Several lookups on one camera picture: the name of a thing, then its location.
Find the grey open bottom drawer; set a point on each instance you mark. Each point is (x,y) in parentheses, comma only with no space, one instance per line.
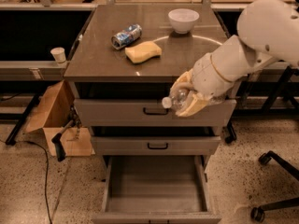
(156,190)

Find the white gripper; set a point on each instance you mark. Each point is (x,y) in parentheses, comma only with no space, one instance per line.
(206,75)

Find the white bowl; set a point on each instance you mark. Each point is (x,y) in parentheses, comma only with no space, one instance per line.
(183,20)

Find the white paper cup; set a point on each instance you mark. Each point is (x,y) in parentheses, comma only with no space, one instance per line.
(59,56)

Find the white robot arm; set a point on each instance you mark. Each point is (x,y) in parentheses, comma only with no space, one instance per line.
(267,31)

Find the cardboard box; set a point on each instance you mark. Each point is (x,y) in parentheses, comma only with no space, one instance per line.
(52,114)

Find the black handled tool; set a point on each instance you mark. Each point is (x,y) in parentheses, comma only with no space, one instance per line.
(56,140)

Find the grey drawer cabinet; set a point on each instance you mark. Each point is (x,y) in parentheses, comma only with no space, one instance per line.
(98,71)

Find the yellow sponge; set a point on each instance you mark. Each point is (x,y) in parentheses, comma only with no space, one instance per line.
(143,52)

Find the crushed blue soda can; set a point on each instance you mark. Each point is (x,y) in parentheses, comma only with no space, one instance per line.
(126,37)

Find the grey middle drawer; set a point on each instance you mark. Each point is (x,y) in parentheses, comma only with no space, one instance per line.
(155,145)

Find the grey workbench rail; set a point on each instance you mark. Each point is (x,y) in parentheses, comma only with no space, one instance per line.
(32,70)

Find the clear plastic water bottle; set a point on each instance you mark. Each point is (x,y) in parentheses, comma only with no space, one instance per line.
(177,100)

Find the grey top drawer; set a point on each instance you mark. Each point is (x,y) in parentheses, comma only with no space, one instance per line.
(148,113)

